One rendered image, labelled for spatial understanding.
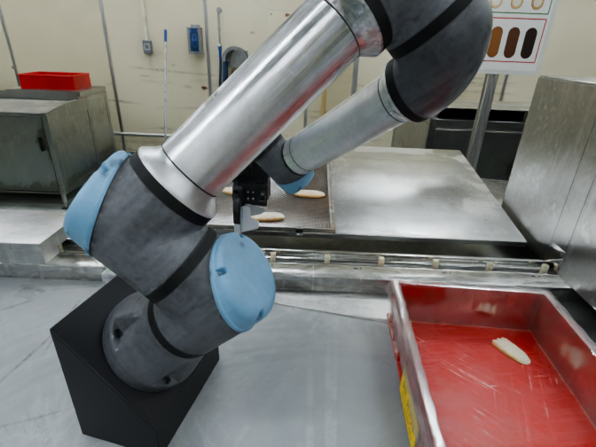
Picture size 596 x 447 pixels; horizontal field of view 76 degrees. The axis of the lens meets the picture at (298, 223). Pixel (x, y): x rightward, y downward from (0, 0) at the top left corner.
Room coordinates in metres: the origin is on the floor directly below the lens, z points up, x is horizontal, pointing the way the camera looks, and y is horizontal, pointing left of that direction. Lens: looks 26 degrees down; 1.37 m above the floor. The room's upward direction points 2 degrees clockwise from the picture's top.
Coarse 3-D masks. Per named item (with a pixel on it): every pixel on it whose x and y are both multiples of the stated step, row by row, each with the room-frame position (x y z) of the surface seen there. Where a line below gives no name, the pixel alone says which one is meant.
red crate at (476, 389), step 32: (448, 352) 0.57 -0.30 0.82; (480, 352) 0.57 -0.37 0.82; (544, 352) 0.58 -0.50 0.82; (448, 384) 0.49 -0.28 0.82; (480, 384) 0.49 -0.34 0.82; (512, 384) 0.50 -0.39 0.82; (544, 384) 0.50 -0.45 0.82; (448, 416) 0.43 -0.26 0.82; (480, 416) 0.43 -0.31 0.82; (512, 416) 0.43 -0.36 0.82; (544, 416) 0.43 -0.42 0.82; (576, 416) 0.43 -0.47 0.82
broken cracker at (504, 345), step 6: (492, 342) 0.60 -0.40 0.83; (498, 342) 0.59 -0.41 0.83; (504, 342) 0.59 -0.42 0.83; (510, 342) 0.59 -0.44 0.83; (498, 348) 0.58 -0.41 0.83; (504, 348) 0.58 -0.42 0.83; (510, 348) 0.58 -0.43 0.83; (516, 348) 0.58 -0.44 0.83; (510, 354) 0.56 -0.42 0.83; (516, 354) 0.56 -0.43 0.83; (522, 354) 0.56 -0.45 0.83; (516, 360) 0.55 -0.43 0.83; (522, 360) 0.55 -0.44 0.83; (528, 360) 0.55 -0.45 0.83
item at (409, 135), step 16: (448, 112) 2.80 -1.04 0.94; (464, 112) 2.83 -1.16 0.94; (496, 112) 2.89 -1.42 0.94; (512, 112) 2.91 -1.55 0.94; (528, 112) 2.95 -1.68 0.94; (400, 128) 3.25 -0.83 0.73; (416, 128) 2.78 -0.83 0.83; (432, 128) 2.49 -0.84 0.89; (448, 128) 2.51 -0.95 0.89; (464, 128) 2.49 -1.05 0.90; (496, 128) 2.49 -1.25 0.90; (512, 128) 2.49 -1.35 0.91; (400, 144) 3.17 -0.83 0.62; (416, 144) 2.71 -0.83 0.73; (432, 144) 2.49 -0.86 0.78; (448, 144) 2.49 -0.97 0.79; (464, 144) 2.49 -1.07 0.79; (496, 144) 2.49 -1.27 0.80; (512, 144) 2.49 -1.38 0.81; (480, 160) 2.49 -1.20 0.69; (496, 160) 2.49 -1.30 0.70; (512, 160) 2.49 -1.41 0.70; (480, 176) 2.49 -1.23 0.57; (496, 176) 2.49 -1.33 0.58
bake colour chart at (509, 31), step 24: (504, 0) 1.61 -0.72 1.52; (528, 0) 1.61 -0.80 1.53; (552, 0) 1.61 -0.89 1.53; (504, 24) 1.61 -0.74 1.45; (528, 24) 1.61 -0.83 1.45; (552, 24) 1.61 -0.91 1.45; (504, 48) 1.61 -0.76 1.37; (528, 48) 1.61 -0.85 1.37; (480, 72) 1.61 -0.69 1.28; (504, 72) 1.61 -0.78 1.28; (528, 72) 1.61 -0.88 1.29
